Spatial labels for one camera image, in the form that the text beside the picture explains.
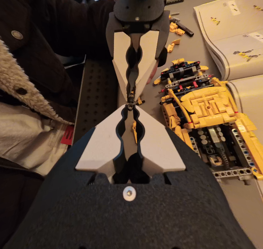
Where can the person's left hand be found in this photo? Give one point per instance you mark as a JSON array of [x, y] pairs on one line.
[[153, 73]]

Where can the pile of yellow brick pieces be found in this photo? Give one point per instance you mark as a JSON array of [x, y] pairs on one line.
[[174, 30]]

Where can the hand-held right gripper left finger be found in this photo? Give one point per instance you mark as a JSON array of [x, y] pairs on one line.
[[98, 150]]

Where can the yellow brick car model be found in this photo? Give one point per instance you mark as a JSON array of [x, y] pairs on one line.
[[205, 109]]

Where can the red printed label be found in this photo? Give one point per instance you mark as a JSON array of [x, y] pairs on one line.
[[67, 135]]

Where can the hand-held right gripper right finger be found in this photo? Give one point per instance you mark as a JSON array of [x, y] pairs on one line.
[[162, 150]]

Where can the small yellow brick subassembly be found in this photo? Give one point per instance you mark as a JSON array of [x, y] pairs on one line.
[[134, 132]]

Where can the dark grey holed beam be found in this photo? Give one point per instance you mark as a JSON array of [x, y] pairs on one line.
[[174, 1]]

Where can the person's left forearm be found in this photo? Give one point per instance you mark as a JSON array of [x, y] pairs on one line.
[[82, 27]]

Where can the yellow brick link arm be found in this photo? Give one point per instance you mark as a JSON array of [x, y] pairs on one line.
[[140, 101]]

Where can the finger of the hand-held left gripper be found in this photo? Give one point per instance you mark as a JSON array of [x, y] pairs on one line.
[[119, 58], [149, 54]]

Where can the small black brick pin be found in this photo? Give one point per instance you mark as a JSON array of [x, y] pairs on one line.
[[130, 98], [129, 107]]

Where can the building instruction booklet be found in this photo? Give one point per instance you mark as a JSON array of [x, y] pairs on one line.
[[236, 37]]

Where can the grey desk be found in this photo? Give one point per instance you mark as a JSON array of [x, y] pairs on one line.
[[236, 201]]

